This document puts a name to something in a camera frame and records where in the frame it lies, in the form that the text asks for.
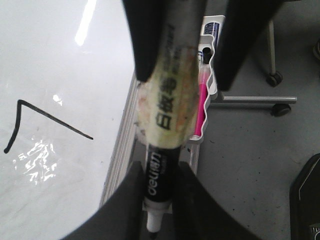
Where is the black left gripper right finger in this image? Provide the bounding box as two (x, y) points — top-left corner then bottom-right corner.
(172, 162), (259, 240)

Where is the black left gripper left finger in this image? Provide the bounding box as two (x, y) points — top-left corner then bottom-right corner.
(63, 161), (144, 240)

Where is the white whiteboard surface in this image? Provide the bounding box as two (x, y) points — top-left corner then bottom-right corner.
(0, 0), (134, 240)

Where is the black object on floor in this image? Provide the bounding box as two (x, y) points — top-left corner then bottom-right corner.
(289, 154), (320, 240)

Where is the grey wheeled stand base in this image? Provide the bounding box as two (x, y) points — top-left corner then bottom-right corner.
(209, 19), (297, 117)

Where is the pink marker in tray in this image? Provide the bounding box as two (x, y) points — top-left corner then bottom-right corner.
(194, 64), (211, 137)

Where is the white plastic marker tray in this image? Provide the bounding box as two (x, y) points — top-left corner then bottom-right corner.
(188, 15), (225, 145)

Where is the grey aluminium whiteboard frame rail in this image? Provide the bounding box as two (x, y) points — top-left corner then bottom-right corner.
(99, 75), (139, 208)

